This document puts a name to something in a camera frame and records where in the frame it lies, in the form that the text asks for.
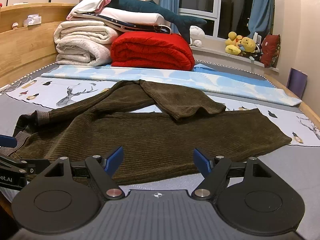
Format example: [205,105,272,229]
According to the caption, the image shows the brown corduroy pants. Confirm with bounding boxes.
[9,80,291,185]

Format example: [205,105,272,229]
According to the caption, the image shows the light blue patterned sheet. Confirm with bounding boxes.
[41,64,302,107]

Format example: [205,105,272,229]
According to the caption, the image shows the white deer print sheet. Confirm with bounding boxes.
[5,77,319,147]

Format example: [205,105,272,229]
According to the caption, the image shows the cream folded quilt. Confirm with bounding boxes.
[53,20,119,66]

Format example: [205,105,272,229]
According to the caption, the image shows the tissue pack on headboard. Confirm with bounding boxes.
[23,14,42,27]

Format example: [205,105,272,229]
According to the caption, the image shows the yellow plush toys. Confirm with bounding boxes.
[225,31,261,61]

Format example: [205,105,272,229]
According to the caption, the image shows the red folded blanket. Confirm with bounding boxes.
[111,31,195,71]

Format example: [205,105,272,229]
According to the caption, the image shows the white plush toy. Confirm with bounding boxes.
[190,25,205,47]

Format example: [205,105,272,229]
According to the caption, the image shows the white folded bedding stack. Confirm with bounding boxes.
[66,0,172,34]

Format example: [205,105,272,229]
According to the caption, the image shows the blue curtain right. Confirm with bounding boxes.
[248,0,274,38]

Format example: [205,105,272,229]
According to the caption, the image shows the blue shark plush toy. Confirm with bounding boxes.
[107,0,207,43]

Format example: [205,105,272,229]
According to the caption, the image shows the wooden bed frame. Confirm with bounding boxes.
[0,3,75,87]

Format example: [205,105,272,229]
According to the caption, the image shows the window with white frame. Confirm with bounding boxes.
[178,0,253,40]

